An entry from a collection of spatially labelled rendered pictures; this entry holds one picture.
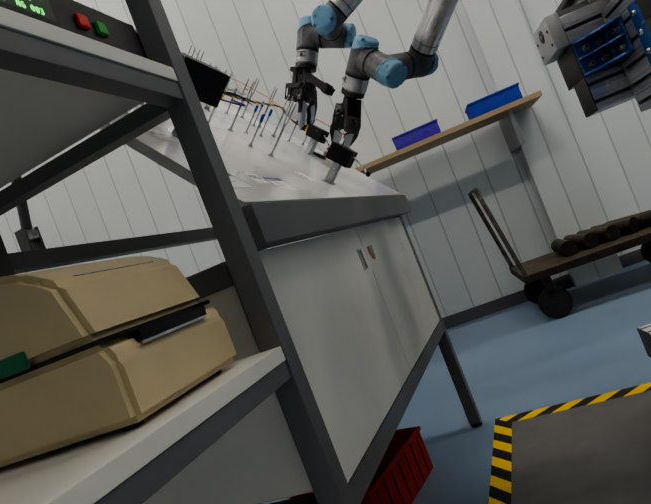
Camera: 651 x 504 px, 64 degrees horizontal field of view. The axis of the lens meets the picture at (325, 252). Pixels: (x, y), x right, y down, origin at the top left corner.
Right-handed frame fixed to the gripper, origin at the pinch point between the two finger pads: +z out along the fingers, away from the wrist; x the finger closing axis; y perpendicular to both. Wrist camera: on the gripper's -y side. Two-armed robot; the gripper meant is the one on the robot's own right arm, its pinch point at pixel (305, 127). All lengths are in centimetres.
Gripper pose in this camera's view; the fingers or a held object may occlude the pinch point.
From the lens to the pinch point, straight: 176.5
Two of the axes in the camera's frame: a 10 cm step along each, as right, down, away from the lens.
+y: -8.5, -1.0, 5.2
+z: -0.9, 9.9, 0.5
